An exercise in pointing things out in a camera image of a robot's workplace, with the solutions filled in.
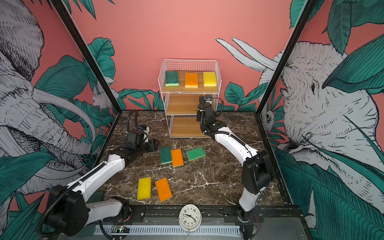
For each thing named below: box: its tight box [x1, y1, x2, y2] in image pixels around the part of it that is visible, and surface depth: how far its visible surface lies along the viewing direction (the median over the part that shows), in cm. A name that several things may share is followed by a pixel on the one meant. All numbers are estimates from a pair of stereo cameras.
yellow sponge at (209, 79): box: [203, 71, 217, 87], surface depth 78 cm
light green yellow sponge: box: [186, 146, 206, 162], surface depth 97 cm
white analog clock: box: [174, 204, 205, 236], surface depth 71 cm
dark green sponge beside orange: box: [159, 146, 172, 165], surface depth 96 cm
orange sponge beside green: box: [171, 148, 184, 167], surface depth 97 cm
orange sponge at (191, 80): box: [185, 72, 198, 88], surface depth 78 cm
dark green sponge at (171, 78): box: [165, 71, 179, 87], surface depth 78 cm
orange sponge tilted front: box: [155, 177, 173, 202], surface depth 83 cm
